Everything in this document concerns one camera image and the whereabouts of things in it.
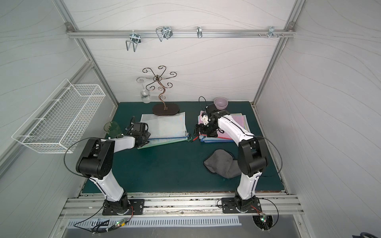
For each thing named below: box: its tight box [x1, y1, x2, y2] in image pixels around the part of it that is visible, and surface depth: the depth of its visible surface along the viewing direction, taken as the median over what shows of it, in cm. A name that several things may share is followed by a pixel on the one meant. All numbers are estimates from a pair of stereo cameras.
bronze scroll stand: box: [142, 65, 180, 116], surface depth 100 cm
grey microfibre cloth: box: [203, 149, 242, 179], surface depth 88 cm
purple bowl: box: [213, 97, 229, 111], surface depth 117 cm
